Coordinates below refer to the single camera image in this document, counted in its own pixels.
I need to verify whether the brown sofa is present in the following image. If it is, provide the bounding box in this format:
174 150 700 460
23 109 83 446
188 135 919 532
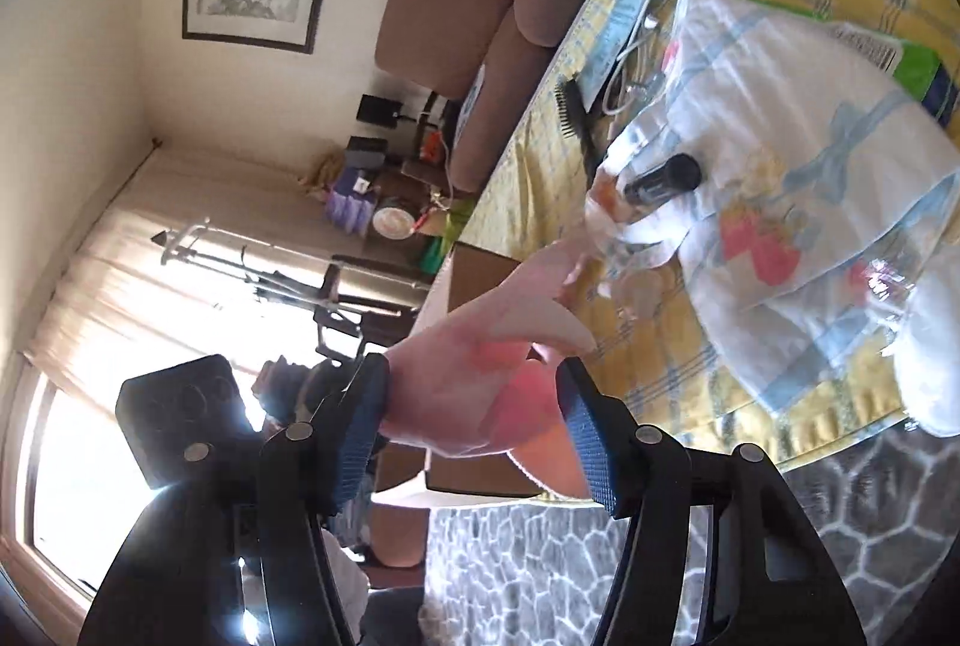
375 0 653 193

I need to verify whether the clear bag with small items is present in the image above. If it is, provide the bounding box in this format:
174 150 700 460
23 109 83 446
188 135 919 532
589 169 642 234

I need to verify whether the black lip balm tube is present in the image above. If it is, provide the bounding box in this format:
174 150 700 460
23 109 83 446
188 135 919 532
622 152 704 206

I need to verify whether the white blue paper sheet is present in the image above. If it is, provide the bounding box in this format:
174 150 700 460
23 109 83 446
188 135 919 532
456 79 488 155

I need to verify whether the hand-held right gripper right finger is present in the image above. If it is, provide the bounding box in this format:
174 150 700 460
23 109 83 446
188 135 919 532
556 357 867 646

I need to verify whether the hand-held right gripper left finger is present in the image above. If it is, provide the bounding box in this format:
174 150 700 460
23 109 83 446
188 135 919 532
79 353 391 646

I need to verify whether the green wet wipes pack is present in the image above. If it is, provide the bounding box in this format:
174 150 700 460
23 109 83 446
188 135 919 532
739 0 960 129

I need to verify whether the white printed tote bag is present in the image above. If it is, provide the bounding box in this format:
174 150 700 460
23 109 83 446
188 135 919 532
585 0 960 414

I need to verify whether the round tin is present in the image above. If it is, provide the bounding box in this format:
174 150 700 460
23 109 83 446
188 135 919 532
373 207 416 240

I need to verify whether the green yellow bag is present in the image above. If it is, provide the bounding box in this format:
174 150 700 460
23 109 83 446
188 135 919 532
420 196 473 276

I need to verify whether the black speaker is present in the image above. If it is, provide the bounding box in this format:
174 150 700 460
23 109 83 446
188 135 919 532
358 94 404 127
346 136 389 168

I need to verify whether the white floor stand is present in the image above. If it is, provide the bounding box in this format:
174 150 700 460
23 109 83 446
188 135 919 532
154 218 425 287

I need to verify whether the black hair brush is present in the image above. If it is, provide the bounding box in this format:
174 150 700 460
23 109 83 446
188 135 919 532
553 76 601 178

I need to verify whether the beige curtain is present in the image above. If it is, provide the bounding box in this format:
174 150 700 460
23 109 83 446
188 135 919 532
22 146 443 407

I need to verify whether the woven straw item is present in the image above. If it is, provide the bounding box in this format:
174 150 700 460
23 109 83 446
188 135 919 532
300 151 335 193

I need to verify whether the white cable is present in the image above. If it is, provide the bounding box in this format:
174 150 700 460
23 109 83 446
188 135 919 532
604 34 662 114

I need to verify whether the yellow checked cloth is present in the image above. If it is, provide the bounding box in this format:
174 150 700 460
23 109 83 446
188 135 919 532
450 0 960 467

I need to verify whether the brown cardboard box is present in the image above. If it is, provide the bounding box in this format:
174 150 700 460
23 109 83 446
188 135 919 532
424 241 548 497

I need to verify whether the clear zip pouch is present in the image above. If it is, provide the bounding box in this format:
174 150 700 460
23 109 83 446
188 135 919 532
581 0 676 99

